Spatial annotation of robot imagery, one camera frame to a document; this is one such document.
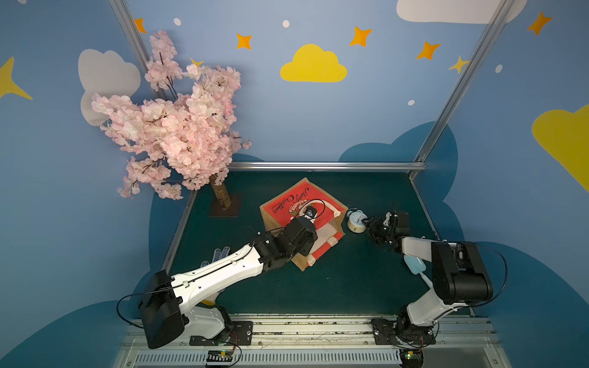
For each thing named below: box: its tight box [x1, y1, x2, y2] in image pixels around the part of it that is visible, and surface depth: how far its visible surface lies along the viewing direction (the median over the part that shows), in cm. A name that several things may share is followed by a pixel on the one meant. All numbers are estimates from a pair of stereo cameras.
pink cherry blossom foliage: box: [91, 30, 253, 201], surface depth 67 cm
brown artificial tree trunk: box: [209, 174, 232, 211], surface depth 103 cm
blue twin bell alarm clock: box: [346, 207, 369, 234], surface depth 101 cm
